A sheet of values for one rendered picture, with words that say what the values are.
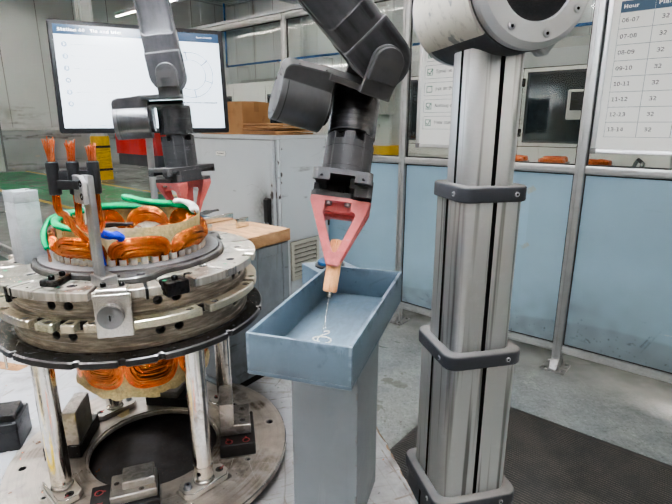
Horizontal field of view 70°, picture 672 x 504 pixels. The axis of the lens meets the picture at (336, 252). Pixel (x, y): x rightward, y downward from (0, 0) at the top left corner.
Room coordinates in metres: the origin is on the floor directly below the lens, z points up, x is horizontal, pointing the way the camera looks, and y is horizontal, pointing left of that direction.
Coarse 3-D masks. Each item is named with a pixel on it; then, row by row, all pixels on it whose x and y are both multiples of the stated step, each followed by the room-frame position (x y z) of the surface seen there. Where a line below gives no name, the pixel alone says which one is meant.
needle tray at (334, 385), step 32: (320, 288) 0.63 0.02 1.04; (352, 288) 0.66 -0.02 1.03; (384, 288) 0.64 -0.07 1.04; (288, 320) 0.52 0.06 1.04; (320, 320) 0.56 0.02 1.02; (352, 320) 0.56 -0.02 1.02; (384, 320) 0.53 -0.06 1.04; (256, 352) 0.43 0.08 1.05; (288, 352) 0.42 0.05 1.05; (320, 352) 0.41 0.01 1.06; (352, 352) 0.40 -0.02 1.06; (320, 384) 0.41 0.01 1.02; (352, 384) 0.40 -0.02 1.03; (320, 416) 0.49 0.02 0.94; (352, 416) 0.48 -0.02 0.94; (320, 448) 0.49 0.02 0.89; (352, 448) 0.48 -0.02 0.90; (320, 480) 0.49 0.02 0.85; (352, 480) 0.48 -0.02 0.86
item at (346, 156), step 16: (336, 144) 0.56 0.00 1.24; (352, 144) 0.56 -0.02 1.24; (368, 144) 0.57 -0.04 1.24; (336, 160) 0.55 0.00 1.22; (352, 160) 0.55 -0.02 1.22; (368, 160) 0.56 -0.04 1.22; (320, 176) 0.52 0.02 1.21; (336, 176) 0.53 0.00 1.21; (352, 176) 0.52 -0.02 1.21; (368, 176) 0.52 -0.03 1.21
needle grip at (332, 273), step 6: (336, 240) 0.53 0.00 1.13; (336, 246) 0.53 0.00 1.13; (330, 270) 0.52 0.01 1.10; (336, 270) 0.52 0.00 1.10; (330, 276) 0.52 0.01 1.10; (336, 276) 0.52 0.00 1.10; (324, 282) 0.52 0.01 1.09; (330, 282) 0.51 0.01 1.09; (336, 282) 0.52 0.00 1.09; (324, 288) 0.51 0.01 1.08; (330, 288) 0.51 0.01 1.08; (336, 288) 0.52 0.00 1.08
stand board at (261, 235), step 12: (216, 228) 0.92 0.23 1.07; (228, 228) 0.92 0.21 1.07; (240, 228) 0.92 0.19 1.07; (252, 228) 0.92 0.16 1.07; (264, 228) 0.92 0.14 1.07; (276, 228) 0.92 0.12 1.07; (288, 228) 0.92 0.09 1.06; (252, 240) 0.84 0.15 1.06; (264, 240) 0.87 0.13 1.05; (276, 240) 0.89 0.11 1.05
